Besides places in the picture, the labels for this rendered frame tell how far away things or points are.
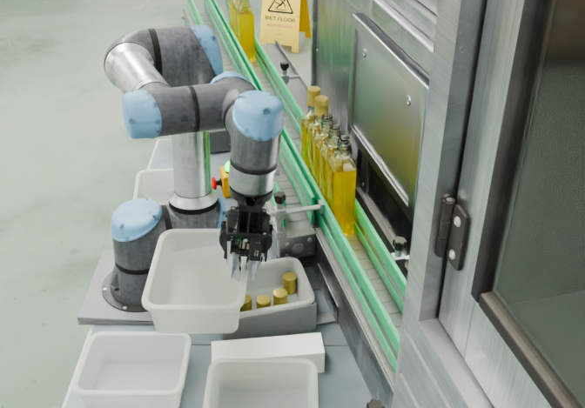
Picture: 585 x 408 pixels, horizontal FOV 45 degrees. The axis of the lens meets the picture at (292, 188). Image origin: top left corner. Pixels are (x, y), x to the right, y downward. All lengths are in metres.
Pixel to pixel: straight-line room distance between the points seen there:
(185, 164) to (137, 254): 0.24
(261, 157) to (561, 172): 0.64
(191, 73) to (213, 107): 0.38
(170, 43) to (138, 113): 0.40
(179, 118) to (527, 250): 0.69
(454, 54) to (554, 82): 0.10
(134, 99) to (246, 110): 0.18
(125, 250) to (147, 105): 0.62
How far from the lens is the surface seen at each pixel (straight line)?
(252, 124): 1.03
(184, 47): 1.47
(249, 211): 1.10
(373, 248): 1.62
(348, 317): 1.58
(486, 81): 0.55
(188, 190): 1.61
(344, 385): 1.55
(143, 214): 1.63
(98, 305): 1.75
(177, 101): 1.11
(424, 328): 0.70
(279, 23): 5.12
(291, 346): 1.54
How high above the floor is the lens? 1.91
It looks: 33 degrees down
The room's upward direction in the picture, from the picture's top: straight up
